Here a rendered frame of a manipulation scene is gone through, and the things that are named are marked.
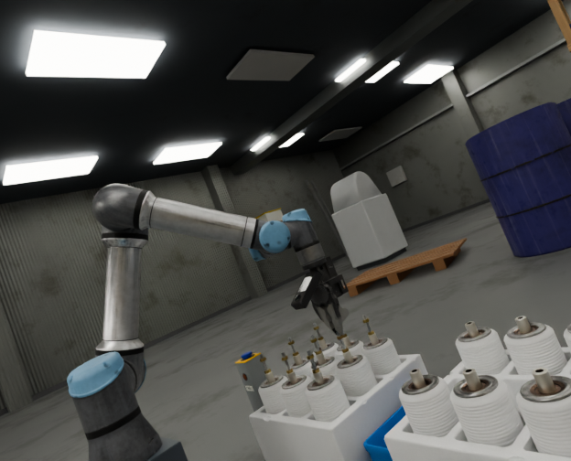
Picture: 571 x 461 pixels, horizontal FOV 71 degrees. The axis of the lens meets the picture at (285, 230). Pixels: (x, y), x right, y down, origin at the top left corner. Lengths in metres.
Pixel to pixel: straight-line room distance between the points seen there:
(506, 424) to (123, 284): 0.87
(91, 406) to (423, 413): 0.67
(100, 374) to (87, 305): 6.95
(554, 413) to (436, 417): 0.22
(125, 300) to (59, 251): 6.95
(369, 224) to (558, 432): 5.11
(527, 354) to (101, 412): 0.88
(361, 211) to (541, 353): 4.90
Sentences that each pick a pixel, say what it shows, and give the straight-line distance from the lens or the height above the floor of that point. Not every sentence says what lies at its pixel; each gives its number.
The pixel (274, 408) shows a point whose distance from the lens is 1.27.
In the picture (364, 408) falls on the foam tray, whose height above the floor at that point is 0.17.
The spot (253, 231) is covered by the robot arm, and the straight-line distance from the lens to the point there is 0.95.
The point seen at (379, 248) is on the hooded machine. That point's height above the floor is 0.22.
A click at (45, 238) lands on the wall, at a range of 8.06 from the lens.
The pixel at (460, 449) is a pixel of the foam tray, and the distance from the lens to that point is 0.81.
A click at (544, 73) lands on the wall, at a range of 10.34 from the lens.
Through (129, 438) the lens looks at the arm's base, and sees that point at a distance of 1.00.
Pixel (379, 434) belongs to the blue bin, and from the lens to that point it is 1.09.
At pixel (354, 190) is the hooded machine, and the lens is 5.83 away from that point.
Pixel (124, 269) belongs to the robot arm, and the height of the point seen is 0.71.
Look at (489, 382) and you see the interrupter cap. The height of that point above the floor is 0.25.
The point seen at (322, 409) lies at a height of 0.20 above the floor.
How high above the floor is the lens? 0.58
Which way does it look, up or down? 4 degrees up
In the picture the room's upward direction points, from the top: 22 degrees counter-clockwise
